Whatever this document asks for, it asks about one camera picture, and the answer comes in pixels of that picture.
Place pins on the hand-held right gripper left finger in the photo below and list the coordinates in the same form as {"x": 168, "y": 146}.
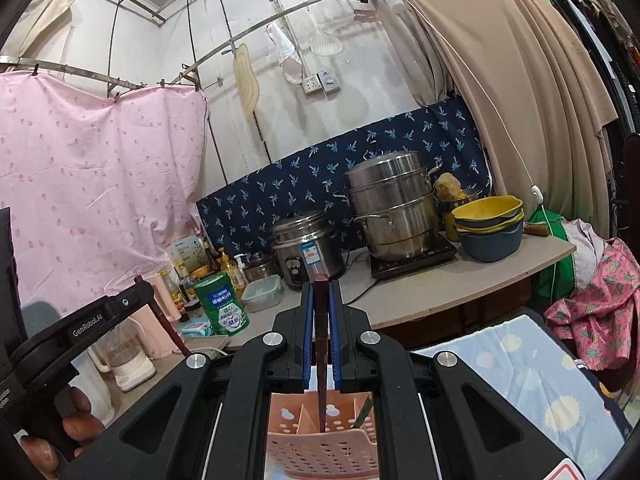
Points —
{"x": 308, "y": 340}

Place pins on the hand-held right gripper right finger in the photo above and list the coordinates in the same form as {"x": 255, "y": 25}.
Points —
{"x": 335, "y": 340}

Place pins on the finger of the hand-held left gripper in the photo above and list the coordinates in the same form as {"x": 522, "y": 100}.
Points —
{"x": 135, "y": 295}
{"x": 11, "y": 285}

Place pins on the maroon chopstick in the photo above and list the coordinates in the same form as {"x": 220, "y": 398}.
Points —
{"x": 170, "y": 332}
{"x": 321, "y": 360}

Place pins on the green chopstick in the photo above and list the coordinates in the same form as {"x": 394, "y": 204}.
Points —
{"x": 364, "y": 410}

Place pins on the pink perforated utensil holder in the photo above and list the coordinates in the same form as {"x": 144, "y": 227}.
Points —
{"x": 310, "y": 450}

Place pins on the person's left hand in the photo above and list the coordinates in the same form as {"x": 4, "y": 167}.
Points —
{"x": 85, "y": 415}

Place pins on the pink electric kettle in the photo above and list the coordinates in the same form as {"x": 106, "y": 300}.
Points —
{"x": 150, "y": 335}

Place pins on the brown sauce bottle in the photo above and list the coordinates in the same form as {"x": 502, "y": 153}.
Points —
{"x": 178, "y": 295}

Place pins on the white carton box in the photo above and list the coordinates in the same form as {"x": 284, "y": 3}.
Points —
{"x": 182, "y": 257}

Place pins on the clear food container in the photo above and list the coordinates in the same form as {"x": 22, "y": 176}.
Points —
{"x": 262, "y": 295}

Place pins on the blue wet wipes pack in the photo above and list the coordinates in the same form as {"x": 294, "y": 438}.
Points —
{"x": 197, "y": 329}

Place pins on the white clear jug appliance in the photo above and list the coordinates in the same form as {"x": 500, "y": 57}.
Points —
{"x": 130, "y": 370}

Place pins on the green tin can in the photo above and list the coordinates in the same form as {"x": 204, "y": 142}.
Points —
{"x": 222, "y": 305}

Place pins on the small lidded steel pot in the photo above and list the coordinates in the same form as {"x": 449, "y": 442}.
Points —
{"x": 257, "y": 267}

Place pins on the steel rice cooker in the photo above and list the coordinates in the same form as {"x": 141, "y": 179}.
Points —
{"x": 305, "y": 250}

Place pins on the yellow dish soap bottle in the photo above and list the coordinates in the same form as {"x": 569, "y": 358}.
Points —
{"x": 230, "y": 275}

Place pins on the light wooden countertop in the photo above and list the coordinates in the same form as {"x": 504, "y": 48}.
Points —
{"x": 425, "y": 295}

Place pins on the black induction cooker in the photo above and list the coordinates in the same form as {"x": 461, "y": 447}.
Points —
{"x": 415, "y": 262}

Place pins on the pink dotted curtain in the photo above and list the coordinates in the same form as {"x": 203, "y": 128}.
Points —
{"x": 90, "y": 185}

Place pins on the steel steamer pot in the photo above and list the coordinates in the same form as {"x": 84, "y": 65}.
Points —
{"x": 390, "y": 200}

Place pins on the navy leaf print cloth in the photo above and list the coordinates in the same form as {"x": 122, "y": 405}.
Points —
{"x": 300, "y": 175}

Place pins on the blue bowl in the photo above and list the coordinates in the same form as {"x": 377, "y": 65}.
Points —
{"x": 492, "y": 247}

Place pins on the tan loofah sponge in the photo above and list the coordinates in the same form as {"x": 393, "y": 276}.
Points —
{"x": 447, "y": 185}

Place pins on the yellow bowl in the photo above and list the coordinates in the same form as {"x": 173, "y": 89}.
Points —
{"x": 487, "y": 207}

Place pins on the green cloth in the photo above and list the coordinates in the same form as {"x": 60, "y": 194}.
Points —
{"x": 550, "y": 240}

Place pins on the hanging wooden paddle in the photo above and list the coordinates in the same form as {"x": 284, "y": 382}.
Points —
{"x": 246, "y": 85}

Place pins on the tan hanging cloth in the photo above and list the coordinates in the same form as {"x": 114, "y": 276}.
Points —
{"x": 45, "y": 20}

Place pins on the pink pineapple print cloth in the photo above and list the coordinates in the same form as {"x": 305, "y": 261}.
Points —
{"x": 600, "y": 300}

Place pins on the hanging white plastic bag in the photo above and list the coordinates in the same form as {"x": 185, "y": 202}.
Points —
{"x": 285, "y": 50}

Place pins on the white slotted skimmer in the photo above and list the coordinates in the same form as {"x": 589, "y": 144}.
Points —
{"x": 326, "y": 42}

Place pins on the beige curtain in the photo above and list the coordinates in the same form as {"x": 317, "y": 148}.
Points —
{"x": 525, "y": 85}

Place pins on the row of hanging clothes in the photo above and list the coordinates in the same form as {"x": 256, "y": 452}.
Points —
{"x": 600, "y": 20}

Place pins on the grey wall socket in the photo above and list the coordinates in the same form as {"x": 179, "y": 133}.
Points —
{"x": 312, "y": 84}

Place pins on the white wall switch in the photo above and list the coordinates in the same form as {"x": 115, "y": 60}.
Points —
{"x": 330, "y": 81}

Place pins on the metal curtain rail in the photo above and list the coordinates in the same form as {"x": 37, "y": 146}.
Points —
{"x": 280, "y": 12}

